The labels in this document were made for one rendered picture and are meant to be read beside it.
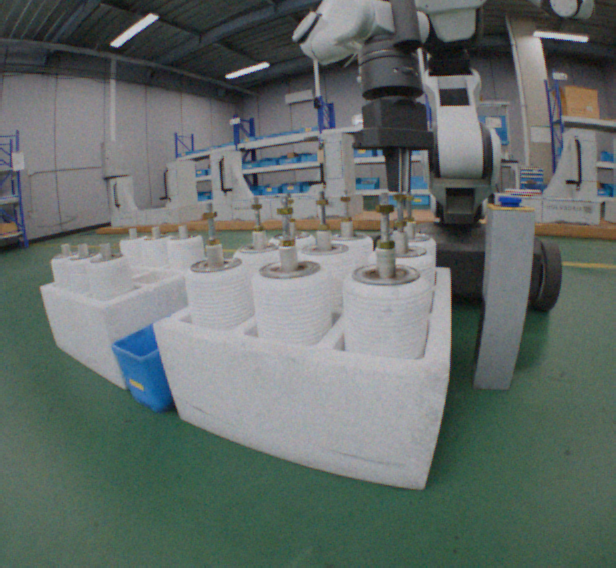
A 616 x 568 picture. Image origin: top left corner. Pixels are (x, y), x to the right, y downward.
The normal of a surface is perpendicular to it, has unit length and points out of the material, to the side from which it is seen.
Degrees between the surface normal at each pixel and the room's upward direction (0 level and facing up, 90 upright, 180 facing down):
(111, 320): 90
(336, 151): 90
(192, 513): 0
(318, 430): 90
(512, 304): 90
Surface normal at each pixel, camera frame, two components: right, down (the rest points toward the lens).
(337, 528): -0.07, -0.97
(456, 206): -0.44, -0.04
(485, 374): -0.41, 0.23
